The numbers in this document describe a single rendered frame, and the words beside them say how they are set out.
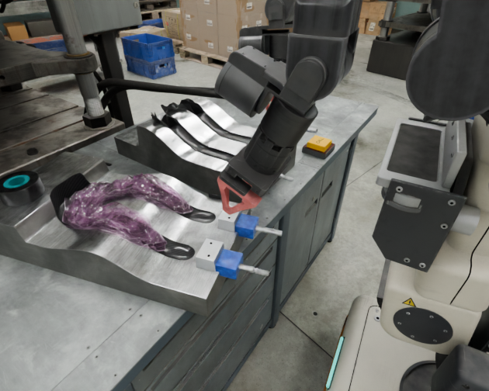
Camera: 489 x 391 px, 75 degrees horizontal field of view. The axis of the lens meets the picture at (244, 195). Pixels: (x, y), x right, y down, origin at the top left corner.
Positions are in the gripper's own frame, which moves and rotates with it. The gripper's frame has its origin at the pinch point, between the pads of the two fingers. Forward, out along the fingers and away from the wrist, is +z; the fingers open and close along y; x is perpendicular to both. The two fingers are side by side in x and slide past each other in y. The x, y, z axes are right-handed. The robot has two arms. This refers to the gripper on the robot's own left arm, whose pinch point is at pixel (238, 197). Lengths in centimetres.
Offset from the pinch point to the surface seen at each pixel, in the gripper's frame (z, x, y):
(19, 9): 152, -292, -174
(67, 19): 20, -79, -38
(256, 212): 19.6, 3.7, -18.7
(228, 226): 13.7, 1.0, -4.8
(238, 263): 10.6, 6.7, 3.0
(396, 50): 62, 22, -435
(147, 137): 25.6, -33.1, -22.3
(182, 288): 14.7, 1.3, 11.3
